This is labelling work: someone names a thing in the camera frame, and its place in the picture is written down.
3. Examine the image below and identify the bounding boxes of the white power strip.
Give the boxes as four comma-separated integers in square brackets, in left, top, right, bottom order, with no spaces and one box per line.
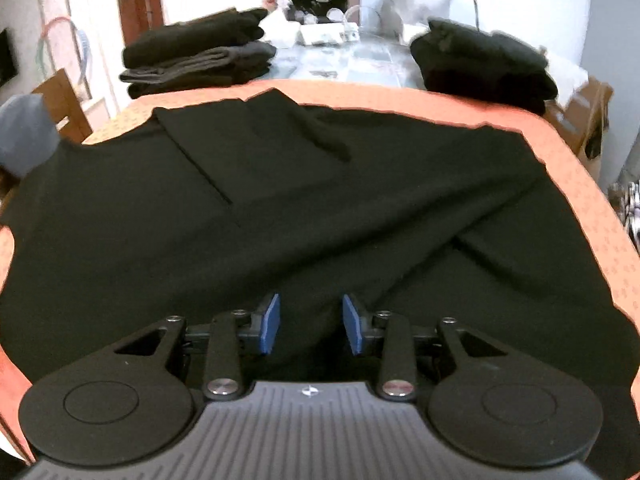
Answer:
[299,22,360,47]

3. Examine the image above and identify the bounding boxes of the grey cloth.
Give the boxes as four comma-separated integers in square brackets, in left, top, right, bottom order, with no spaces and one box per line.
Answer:
[0,94,62,179]

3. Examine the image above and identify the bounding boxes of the orange flower-print mat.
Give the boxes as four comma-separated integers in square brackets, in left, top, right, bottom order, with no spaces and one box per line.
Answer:
[0,77,640,461]

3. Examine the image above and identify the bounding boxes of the left stack folded dark clothes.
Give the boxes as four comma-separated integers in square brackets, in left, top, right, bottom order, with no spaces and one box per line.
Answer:
[122,7,269,69]

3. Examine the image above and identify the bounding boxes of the wall television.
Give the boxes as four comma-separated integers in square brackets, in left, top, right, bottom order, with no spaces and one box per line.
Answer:
[0,27,20,89]

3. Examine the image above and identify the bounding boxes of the black and white striped cloth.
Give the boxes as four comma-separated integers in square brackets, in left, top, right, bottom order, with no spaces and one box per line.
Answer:
[607,180,640,257]

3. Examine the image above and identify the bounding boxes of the white paper bag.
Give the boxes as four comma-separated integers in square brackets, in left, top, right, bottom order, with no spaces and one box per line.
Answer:
[542,45,589,107]

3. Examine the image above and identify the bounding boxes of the white power cable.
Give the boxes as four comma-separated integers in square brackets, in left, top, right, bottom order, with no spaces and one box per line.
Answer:
[345,5,384,29]

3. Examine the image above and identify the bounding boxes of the white tissue pack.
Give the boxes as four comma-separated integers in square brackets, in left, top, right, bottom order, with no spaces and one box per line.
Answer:
[260,10,302,49]

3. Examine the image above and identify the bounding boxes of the pastel hula hoop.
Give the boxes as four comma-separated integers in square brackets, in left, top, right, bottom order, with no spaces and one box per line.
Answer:
[39,16,96,102]

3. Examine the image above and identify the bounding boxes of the grey garment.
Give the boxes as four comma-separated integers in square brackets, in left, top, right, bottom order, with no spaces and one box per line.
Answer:
[119,41,277,87]

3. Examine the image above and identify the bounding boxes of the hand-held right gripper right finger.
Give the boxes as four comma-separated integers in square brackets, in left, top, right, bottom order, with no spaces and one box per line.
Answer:
[342,294,506,402]

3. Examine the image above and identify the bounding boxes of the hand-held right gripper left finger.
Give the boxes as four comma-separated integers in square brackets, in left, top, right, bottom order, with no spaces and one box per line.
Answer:
[114,294,281,401]

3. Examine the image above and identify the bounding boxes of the wooden chair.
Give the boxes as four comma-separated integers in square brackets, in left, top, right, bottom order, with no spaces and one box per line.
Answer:
[30,69,94,147]

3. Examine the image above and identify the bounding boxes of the right stack folded black clothes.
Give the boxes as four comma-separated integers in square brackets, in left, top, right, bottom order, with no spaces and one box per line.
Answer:
[422,57,559,117]

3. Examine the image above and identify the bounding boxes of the brown cardboard box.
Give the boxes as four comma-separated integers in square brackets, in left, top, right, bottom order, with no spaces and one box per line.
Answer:
[544,77,615,182]

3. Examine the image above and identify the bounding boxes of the white box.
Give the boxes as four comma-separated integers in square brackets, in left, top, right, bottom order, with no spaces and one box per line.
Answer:
[400,22,432,44]

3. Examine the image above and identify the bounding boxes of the checkered floral tablecloth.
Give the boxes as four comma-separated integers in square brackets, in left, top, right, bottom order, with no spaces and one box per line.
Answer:
[252,34,426,92]

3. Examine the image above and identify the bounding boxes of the brown wooden door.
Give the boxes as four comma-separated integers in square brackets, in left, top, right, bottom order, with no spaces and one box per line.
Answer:
[114,0,166,47]

